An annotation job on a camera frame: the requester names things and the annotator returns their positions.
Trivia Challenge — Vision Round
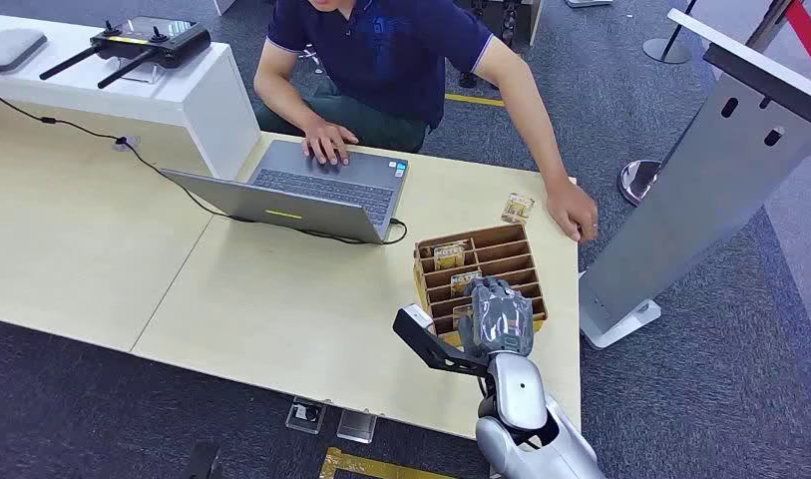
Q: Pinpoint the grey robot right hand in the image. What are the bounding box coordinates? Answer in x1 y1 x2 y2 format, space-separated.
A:
457 275 536 362

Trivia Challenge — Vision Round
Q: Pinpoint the person's left hand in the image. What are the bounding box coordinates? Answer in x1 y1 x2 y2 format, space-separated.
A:
545 178 600 244

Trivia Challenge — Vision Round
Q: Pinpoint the person's right hand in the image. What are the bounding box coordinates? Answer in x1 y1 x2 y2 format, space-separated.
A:
301 122 361 168

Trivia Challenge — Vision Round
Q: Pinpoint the wooden slotted card organizer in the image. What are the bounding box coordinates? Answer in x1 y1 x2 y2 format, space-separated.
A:
413 223 550 347

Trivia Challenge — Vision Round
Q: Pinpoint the person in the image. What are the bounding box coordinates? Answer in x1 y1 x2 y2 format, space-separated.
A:
252 0 600 244

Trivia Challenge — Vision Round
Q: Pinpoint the grey laptop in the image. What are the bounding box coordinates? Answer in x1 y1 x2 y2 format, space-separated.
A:
159 139 411 246

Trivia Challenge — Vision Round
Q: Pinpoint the chrome stanchion base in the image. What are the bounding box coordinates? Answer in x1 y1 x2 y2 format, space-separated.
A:
617 160 664 207

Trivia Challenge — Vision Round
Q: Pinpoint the white and grey kiosk stand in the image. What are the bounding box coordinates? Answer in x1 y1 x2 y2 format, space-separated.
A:
579 7 811 351

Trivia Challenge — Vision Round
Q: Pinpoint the yellow floor tape strip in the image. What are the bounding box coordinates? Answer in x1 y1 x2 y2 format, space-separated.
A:
443 93 506 109

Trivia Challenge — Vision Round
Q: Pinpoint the clear acrylic block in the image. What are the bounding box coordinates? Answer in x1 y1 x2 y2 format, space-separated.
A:
284 397 329 436
335 408 379 445

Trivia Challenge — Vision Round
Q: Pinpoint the grey stanchion with round base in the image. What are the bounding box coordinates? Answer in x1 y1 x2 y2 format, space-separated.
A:
642 0 701 66

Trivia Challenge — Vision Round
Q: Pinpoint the clear acrylic controller stand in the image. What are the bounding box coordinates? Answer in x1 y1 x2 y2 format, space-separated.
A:
117 56 167 86

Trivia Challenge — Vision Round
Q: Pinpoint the grey and black background robot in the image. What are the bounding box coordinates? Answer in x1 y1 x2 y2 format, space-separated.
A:
453 0 547 91

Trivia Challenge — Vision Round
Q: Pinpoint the black remote controller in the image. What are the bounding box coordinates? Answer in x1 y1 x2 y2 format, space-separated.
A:
38 16 212 91

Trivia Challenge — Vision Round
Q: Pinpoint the red barrier belt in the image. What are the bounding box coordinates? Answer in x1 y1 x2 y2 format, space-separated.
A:
784 0 811 66

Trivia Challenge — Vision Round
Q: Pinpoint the black object on floor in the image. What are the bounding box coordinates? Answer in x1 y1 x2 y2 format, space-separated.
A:
182 442 225 479

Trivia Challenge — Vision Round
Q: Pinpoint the grey flat pad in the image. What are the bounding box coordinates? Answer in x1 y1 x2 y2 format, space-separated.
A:
0 27 49 73

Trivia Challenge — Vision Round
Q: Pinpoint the black camera mounting bracket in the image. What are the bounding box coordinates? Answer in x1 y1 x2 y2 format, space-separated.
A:
392 307 492 380

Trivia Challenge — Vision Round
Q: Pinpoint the black power cable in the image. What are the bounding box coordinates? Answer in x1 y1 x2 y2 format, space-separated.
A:
0 69 410 247

